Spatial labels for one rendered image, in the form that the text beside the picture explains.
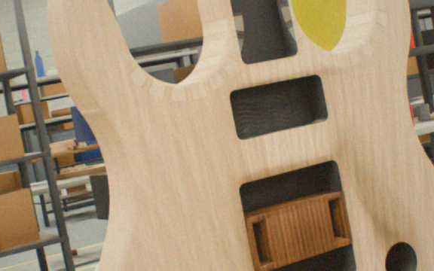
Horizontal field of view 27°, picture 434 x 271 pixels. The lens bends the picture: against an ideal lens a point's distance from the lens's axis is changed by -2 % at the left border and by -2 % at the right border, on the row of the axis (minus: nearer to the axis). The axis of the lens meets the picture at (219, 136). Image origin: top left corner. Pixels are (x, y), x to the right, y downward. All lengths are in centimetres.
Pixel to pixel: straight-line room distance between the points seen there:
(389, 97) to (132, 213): 27
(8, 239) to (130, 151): 500
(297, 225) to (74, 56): 23
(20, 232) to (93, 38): 504
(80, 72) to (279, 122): 19
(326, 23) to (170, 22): 445
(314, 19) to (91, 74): 127
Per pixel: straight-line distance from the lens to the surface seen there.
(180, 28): 623
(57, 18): 70
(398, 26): 85
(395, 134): 83
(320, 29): 192
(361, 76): 81
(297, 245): 76
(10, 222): 568
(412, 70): 715
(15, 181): 693
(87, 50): 68
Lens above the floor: 136
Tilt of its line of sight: 3 degrees down
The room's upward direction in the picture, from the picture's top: 11 degrees counter-clockwise
